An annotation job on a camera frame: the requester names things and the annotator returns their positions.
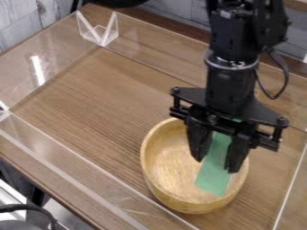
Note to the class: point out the brown wooden bowl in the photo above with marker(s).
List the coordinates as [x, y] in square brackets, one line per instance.
[169, 171]

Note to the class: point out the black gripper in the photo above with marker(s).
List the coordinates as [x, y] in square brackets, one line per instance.
[225, 108]

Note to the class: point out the clear acrylic front wall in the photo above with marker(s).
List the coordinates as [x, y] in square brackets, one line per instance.
[91, 192]

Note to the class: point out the green rectangular block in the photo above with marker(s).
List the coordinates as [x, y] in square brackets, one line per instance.
[213, 177]

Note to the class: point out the clear acrylic corner bracket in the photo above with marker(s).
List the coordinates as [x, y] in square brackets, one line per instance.
[101, 35]

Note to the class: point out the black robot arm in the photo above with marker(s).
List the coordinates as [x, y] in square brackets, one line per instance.
[247, 27]

